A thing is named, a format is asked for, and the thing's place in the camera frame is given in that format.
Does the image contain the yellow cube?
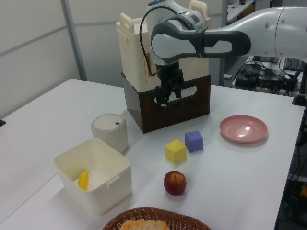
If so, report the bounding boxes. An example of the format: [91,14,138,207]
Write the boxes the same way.
[165,139,188,165]

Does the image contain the small cream lidded bin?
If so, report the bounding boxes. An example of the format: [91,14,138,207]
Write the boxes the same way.
[90,113,129,155]

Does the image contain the brown wicker basket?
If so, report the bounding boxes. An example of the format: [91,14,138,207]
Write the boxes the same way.
[102,207,213,230]

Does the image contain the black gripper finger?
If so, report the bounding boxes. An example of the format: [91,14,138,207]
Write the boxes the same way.
[173,79,185,99]
[155,84,170,110]

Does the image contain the background desk with electronics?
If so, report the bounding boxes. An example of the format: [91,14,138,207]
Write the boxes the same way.
[231,56,307,96]

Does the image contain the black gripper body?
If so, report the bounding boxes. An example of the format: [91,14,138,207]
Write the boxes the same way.
[155,61,185,87]

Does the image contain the purple cube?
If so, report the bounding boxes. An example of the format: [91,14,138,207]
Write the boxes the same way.
[184,130,204,153]

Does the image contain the yellow banana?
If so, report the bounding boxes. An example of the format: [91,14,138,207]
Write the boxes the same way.
[78,170,90,192]

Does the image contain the pink plate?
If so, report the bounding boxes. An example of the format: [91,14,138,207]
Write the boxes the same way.
[219,115,268,144]

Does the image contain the black clamp mount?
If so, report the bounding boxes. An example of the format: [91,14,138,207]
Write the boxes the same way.
[291,69,307,107]

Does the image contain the open cream plastic container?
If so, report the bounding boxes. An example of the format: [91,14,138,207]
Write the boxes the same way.
[53,137,133,217]

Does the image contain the background white desk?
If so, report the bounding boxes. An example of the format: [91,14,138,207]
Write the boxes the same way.
[226,0,256,22]

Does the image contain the dark brown wooden box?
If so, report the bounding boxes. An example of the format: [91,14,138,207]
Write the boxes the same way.
[121,71,212,134]

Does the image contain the cream plastic cabinet with handles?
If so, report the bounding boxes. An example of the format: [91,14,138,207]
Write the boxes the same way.
[115,0,212,93]

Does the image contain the grey partition post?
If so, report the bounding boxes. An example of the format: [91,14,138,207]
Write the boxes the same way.
[62,0,87,81]

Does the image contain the red apple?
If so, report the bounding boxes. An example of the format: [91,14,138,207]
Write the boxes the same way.
[163,170,187,196]

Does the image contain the black cables beside table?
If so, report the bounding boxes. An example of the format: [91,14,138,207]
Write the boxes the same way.
[283,141,307,230]

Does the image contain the bread slice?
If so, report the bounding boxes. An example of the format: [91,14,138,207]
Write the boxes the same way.
[119,219,171,230]

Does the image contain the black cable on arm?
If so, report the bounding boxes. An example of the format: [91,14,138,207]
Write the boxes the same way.
[140,6,179,78]

